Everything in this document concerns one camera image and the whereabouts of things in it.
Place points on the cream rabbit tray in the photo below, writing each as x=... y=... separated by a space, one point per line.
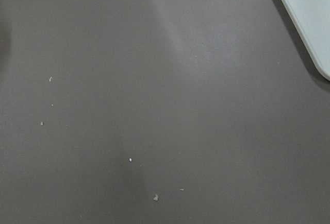
x=311 y=19

